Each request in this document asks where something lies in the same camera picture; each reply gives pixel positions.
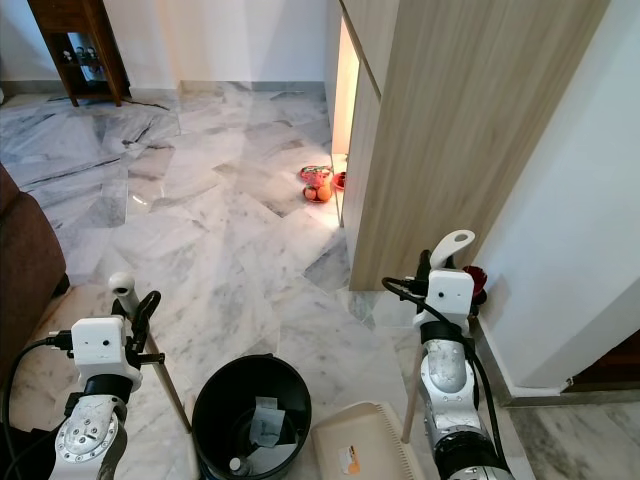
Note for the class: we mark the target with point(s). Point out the dark wooden cabinet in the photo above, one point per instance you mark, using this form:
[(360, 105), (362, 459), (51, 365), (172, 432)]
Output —
[(70, 20)]

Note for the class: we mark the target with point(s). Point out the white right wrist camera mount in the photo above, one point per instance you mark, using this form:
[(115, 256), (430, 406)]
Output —
[(452, 292)]

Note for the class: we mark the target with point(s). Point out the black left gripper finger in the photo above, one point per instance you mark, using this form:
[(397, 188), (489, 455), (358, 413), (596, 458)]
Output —
[(145, 310)]

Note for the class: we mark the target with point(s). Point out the red cylindrical can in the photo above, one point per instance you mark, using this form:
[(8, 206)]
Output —
[(476, 282)]

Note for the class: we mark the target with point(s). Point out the white printed paper slip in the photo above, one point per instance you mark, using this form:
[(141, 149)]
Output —
[(267, 420)]

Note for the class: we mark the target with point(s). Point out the small red bowl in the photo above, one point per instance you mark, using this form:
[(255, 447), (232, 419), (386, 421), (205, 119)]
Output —
[(340, 181)]

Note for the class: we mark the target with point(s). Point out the black bag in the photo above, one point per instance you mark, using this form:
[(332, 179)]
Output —
[(20, 465)]

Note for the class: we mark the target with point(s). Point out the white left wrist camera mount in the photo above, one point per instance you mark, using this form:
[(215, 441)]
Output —
[(105, 345)]

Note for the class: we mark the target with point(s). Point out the black plastic bucket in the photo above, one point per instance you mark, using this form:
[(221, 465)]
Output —
[(290, 395)]

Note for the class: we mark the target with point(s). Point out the light wooden partition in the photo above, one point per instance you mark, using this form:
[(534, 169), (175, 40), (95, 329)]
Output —
[(460, 130)]

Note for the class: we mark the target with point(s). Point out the clear plastic water bottle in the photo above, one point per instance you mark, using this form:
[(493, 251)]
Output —
[(237, 464)]

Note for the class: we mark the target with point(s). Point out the dark wooden staircase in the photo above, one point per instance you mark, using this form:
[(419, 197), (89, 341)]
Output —
[(610, 368)]

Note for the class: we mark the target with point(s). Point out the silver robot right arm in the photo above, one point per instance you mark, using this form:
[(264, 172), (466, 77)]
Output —
[(445, 380)]

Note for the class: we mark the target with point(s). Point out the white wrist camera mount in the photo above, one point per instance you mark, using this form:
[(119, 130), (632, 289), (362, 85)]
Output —
[(105, 345), (452, 292)]

